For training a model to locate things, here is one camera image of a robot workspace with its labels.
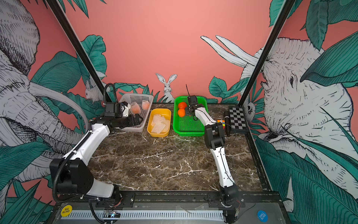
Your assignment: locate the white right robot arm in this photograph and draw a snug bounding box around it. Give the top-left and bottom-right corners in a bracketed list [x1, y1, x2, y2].
[187, 95, 241, 207]

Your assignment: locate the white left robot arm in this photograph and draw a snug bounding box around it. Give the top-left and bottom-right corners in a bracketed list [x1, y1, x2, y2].
[49, 114, 144, 203]

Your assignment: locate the white plastic perforated basket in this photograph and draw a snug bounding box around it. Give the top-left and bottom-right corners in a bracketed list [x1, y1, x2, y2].
[115, 93, 154, 132]

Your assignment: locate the green plastic perforated basket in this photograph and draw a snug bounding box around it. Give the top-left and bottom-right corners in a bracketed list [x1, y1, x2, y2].
[172, 96, 204, 136]

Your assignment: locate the yellow plastic tub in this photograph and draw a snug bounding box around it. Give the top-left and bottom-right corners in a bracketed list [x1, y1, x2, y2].
[147, 108, 172, 137]

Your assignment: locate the colourful rubiks cube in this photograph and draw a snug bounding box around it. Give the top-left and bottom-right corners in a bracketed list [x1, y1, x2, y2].
[217, 119, 225, 126]

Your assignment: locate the black cylindrical microphone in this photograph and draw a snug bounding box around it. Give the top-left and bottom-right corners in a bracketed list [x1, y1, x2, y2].
[224, 111, 231, 137]

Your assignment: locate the black white folding chessboard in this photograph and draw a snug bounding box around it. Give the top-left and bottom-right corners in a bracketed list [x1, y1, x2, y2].
[229, 107, 248, 133]

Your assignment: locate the yellow round sticker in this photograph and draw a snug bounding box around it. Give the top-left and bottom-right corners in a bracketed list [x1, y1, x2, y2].
[61, 205, 73, 217]

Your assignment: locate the blue round sticker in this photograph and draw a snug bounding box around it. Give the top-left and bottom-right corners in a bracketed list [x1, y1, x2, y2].
[257, 210, 268, 223]

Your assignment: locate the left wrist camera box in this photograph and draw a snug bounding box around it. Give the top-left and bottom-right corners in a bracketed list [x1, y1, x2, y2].
[104, 102, 131, 118]

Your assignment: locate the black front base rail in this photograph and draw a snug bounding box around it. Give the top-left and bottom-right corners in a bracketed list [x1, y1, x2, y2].
[55, 190, 269, 209]

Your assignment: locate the white slotted front rail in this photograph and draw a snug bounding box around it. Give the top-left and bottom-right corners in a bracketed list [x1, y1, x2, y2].
[61, 209, 224, 221]

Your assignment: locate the black frame post right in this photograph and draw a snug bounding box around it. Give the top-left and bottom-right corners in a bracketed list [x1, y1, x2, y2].
[238, 0, 295, 106]

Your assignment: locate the black frame post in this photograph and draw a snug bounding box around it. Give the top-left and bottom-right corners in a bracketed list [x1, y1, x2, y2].
[46, 0, 112, 102]
[238, 0, 295, 106]

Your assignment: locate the black frame post left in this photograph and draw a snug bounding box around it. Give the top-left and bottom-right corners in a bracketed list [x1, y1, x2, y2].
[46, 0, 112, 102]

